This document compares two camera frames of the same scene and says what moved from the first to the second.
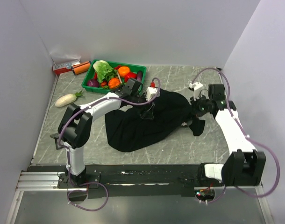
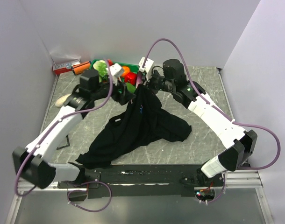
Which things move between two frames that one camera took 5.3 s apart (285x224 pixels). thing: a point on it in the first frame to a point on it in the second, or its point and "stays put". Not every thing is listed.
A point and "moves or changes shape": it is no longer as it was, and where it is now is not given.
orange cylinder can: (81, 67) stays put
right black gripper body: (200, 105) to (158, 83)
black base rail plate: (122, 181) stays put
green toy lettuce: (104, 71) stays put
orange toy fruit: (123, 71) stays put
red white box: (59, 68) stays put
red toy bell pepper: (130, 75) stays put
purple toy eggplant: (139, 76) stays put
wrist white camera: (151, 92) to (116, 72)
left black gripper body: (142, 109) to (102, 92)
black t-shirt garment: (132, 128) moves or changes shape
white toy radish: (68, 99) stays put
